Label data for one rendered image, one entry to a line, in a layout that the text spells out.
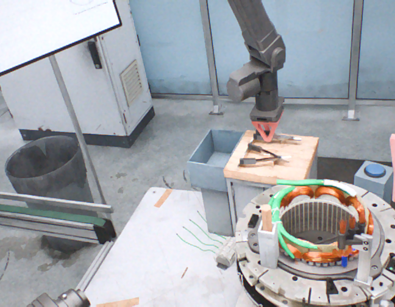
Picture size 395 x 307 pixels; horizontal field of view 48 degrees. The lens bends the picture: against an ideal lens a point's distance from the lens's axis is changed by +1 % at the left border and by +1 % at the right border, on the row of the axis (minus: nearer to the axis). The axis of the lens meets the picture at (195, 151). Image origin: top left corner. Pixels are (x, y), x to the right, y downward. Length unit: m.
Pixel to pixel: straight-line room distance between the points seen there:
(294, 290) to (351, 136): 2.40
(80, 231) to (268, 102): 0.82
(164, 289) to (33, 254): 1.55
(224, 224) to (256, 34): 0.58
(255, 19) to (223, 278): 0.67
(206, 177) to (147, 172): 1.84
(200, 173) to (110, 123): 2.10
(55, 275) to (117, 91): 1.28
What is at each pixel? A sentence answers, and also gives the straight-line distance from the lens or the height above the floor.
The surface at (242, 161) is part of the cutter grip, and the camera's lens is 1.08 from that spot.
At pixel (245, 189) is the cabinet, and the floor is 1.00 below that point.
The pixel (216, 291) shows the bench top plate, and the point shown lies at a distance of 1.21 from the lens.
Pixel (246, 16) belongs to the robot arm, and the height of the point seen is 1.44.
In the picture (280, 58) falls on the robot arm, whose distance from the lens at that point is 1.02.
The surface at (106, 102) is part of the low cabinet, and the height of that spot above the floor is 0.39.
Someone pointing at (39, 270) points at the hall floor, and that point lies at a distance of 2.59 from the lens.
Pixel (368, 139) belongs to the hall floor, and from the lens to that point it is 3.11.
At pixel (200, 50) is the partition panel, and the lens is 3.32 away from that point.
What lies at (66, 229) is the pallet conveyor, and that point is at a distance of 1.61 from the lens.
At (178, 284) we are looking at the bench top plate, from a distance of 1.24.
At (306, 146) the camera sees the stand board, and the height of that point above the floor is 1.07.
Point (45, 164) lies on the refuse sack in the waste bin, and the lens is 2.60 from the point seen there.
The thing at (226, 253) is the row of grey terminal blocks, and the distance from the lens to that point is 1.24.
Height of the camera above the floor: 1.73
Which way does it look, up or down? 34 degrees down
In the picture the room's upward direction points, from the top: 10 degrees counter-clockwise
